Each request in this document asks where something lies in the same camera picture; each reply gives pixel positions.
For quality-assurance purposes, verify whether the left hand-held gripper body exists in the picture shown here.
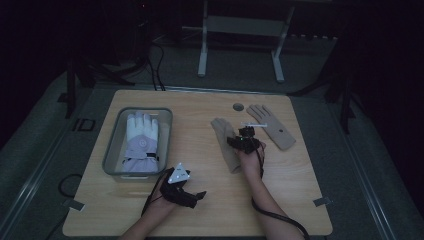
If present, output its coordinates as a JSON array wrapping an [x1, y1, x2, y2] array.
[[159, 162, 198, 207]]

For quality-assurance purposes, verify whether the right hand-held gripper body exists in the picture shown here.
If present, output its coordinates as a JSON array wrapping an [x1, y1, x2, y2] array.
[[236, 122, 269, 155]]

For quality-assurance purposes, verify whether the plain beige glove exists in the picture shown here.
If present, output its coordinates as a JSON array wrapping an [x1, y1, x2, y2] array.
[[210, 117, 243, 175]]

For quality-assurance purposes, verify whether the purple and white glove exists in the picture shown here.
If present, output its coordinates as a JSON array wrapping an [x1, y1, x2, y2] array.
[[121, 111, 161, 174]]

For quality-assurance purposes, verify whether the clear grey-rimmed plastic bin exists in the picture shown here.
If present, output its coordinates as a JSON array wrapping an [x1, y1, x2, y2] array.
[[102, 106, 174, 183]]

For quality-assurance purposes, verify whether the person's left hand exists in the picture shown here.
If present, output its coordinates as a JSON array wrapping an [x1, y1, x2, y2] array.
[[144, 185, 178, 218]]

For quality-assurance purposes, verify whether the beige glove with dark dot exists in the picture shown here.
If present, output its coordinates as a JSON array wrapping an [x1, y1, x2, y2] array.
[[246, 104, 297, 151]]

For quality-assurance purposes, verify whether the grey tape strip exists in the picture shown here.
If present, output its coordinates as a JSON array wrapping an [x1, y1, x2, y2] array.
[[62, 198, 86, 213], [312, 196, 334, 208]]

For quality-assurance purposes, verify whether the black tripod stand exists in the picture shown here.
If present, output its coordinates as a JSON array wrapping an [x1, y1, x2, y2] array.
[[55, 54, 136, 120], [289, 39, 363, 136]]

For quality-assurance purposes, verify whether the white metal stand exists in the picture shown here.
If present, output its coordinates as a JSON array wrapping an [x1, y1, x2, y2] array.
[[181, 0, 296, 84]]

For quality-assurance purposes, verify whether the left hand-held gripper cable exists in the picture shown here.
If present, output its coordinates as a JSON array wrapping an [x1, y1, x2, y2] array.
[[140, 168, 172, 217]]

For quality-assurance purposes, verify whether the black hanging cable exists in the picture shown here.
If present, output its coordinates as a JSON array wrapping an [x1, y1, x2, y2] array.
[[153, 42, 167, 92], [146, 43, 158, 92]]

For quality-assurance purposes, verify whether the black looped floor cable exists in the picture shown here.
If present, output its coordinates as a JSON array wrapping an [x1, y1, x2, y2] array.
[[57, 172, 83, 200]]

